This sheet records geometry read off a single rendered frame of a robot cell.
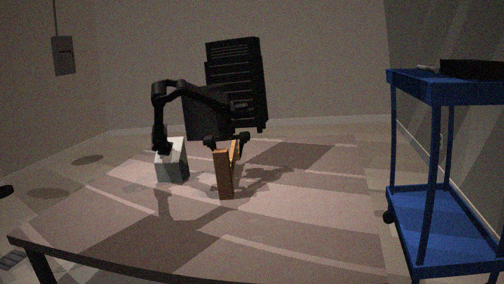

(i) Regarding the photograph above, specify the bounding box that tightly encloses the brown wooden post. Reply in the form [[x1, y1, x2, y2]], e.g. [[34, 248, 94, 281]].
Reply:
[[212, 145, 240, 200]]

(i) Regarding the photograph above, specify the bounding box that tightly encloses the long tan wooden rail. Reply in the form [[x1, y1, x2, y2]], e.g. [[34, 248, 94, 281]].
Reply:
[[229, 139, 238, 180]]

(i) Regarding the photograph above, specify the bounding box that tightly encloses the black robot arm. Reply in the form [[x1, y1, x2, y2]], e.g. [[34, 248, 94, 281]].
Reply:
[[151, 78, 250, 155]]

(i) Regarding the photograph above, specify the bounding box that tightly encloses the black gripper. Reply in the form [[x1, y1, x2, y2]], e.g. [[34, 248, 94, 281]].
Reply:
[[203, 121, 251, 158]]

